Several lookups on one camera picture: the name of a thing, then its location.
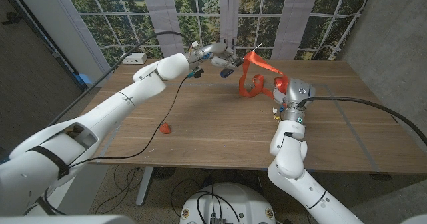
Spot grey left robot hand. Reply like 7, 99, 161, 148
195, 42, 244, 70

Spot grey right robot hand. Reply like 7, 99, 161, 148
272, 77, 316, 111

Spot blue grey handled screwdriver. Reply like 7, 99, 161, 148
220, 43, 263, 79

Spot orange ribbon with spool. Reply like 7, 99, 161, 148
238, 50, 290, 98

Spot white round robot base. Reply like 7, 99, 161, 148
179, 182, 277, 224

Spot printed window forest backdrop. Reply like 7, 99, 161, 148
61, 0, 374, 72

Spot white power strip box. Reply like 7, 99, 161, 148
120, 52, 148, 65

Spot black round floor disc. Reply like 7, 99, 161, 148
152, 166, 177, 181

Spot white table leg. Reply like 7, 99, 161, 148
135, 165, 155, 207

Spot white robot chest shell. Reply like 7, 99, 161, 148
0, 213, 136, 224

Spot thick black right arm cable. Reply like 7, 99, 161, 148
296, 96, 427, 147

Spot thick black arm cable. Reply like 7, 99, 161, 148
296, 96, 427, 147
49, 31, 194, 127

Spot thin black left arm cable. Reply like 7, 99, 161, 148
66, 75, 189, 168

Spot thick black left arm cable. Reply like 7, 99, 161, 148
49, 31, 194, 127

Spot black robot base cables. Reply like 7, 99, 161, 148
169, 179, 242, 224

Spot black floor cable bundle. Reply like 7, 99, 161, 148
95, 165, 148, 215

